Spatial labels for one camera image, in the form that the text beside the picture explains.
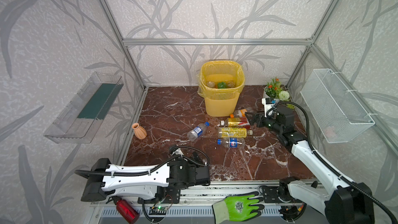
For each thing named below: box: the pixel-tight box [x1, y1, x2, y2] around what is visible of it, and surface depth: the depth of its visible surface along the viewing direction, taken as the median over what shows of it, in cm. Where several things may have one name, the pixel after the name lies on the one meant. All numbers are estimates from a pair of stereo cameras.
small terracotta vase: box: [131, 122, 148, 140], surface depth 88 cm
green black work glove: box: [211, 191, 265, 224], surface depth 71 cm
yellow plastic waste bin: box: [197, 60, 246, 118], surface depth 98 cm
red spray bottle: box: [111, 195, 140, 224], surface depth 69 cm
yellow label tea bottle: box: [217, 127, 253, 139], surface depth 92 cm
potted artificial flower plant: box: [262, 76, 296, 111], surface depth 101 cm
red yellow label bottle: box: [220, 117, 250, 128], surface depth 96 cm
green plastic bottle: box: [217, 81, 227, 90], surface depth 101 cm
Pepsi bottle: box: [217, 136, 246, 149], surface depth 91 cm
